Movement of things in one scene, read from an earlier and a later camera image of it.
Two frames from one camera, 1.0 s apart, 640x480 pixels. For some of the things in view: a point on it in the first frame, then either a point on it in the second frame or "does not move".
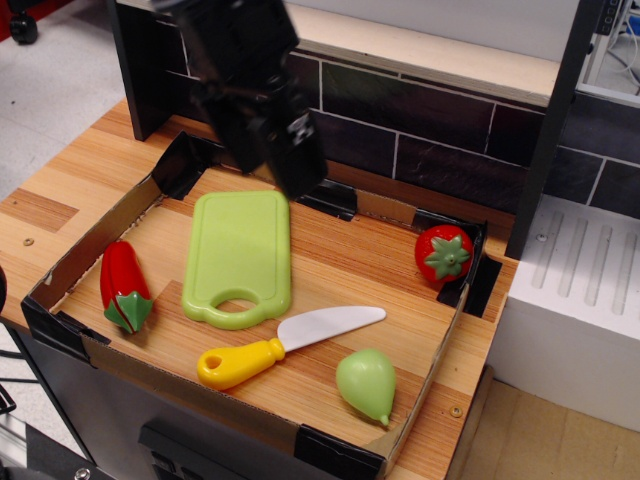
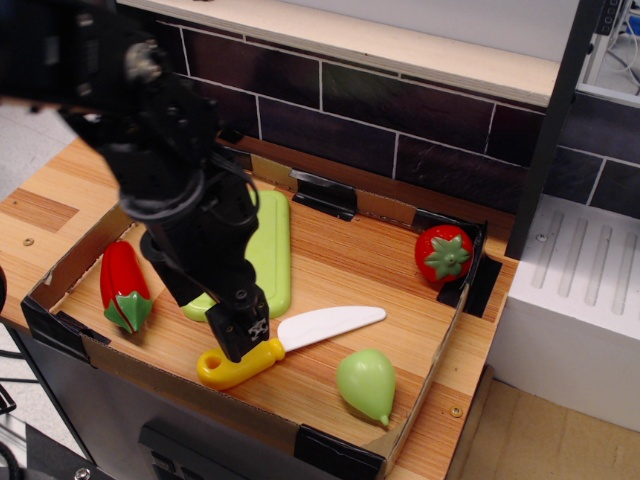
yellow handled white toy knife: (221, 369) does not move
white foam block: (569, 330) does not move
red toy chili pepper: (124, 285) does not move
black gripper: (234, 52) -> (206, 252)
